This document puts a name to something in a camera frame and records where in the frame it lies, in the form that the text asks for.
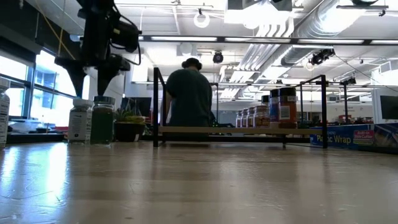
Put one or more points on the person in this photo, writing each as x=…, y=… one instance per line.
x=189, y=96

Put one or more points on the blue plastic wrap box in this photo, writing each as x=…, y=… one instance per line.
x=342, y=138

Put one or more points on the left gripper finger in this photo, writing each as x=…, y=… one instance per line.
x=107, y=73
x=76, y=70

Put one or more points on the black pole stand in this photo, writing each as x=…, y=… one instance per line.
x=345, y=102

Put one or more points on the black table frame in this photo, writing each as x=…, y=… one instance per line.
x=37, y=138

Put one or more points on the black lid purple spice jar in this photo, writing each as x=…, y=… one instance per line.
x=273, y=109

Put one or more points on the long ceiling light rail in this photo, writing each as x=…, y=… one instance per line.
x=295, y=40

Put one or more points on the black ceiling camera rig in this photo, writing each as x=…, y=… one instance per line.
x=320, y=56

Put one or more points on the black monitor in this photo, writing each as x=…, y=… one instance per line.
x=389, y=107

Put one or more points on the black ceiling fixture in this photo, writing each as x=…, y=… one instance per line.
x=363, y=2

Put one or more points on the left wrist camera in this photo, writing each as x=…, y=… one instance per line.
x=126, y=35

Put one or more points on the green lid spice jar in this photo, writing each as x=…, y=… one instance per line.
x=102, y=124

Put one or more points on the potted succulent plant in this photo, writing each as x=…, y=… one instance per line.
x=129, y=132

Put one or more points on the black ceiling spotlight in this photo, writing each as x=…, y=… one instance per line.
x=218, y=57

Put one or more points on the black lid orange spice jar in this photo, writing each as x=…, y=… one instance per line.
x=287, y=109

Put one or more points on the black metal wood shelf rack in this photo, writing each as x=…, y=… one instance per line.
x=202, y=130

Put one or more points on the white lid bagel seasoning jar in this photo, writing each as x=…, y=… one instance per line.
x=3, y=118
x=79, y=124

